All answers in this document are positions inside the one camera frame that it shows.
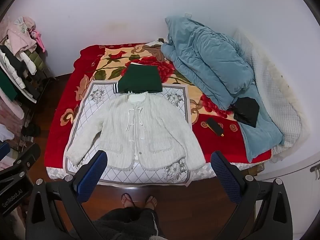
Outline metal clothes rack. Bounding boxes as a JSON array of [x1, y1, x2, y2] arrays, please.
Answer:
[[0, 37, 58, 155]]

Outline person's left foot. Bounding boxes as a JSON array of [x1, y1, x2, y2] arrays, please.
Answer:
[[121, 193, 137, 209]]

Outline blue quilt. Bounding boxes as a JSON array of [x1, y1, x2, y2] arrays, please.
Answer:
[[161, 15, 284, 163]]

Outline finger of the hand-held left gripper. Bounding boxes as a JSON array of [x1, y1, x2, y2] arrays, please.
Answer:
[[11, 144, 41, 173], [0, 141, 11, 162]]

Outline folded dark green garment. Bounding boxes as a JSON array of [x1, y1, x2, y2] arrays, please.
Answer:
[[114, 64, 163, 95]]

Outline white cabinet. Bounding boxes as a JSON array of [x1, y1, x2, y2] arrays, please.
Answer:
[[255, 152, 320, 230]]

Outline person's dark grey pants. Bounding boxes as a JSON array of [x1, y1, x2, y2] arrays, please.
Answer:
[[91, 206, 165, 240]]

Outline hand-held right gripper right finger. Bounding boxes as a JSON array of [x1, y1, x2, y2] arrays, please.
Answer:
[[211, 151, 293, 240]]

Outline person's foot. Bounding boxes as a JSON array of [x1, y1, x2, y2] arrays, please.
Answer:
[[121, 193, 137, 209], [144, 195, 158, 209]]

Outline white puffer jacket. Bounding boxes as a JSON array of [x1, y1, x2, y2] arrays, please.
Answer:
[[0, 46, 38, 92]]

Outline white knit cardigan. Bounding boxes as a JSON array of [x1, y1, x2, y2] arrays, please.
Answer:
[[64, 92, 206, 172]]

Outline olive green puffer jacket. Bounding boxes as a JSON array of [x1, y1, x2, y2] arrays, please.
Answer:
[[24, 50, 46, 74]]

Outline red floral blanket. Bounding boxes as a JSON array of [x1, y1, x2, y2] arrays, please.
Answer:
[[45, 42, 273, 180]]

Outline white quilted bed pad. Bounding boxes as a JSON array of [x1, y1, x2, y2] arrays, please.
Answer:
[[232, 27, 310, 155]]

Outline bright pink hanger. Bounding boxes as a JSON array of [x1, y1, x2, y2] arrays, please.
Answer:
[[32, 29, 47, 53]]

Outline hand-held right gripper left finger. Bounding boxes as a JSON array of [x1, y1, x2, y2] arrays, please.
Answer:
[[25, 150, 108, 240]]

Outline black cloth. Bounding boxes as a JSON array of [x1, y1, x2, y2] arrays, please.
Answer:
[[231, 96, 260, 128]]

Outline person's right foot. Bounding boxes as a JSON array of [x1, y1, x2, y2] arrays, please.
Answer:
[[144, 195, 158, 209]]

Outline green hanging garment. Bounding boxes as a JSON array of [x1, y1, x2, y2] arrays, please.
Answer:
[[0, 70, 18, 102]]

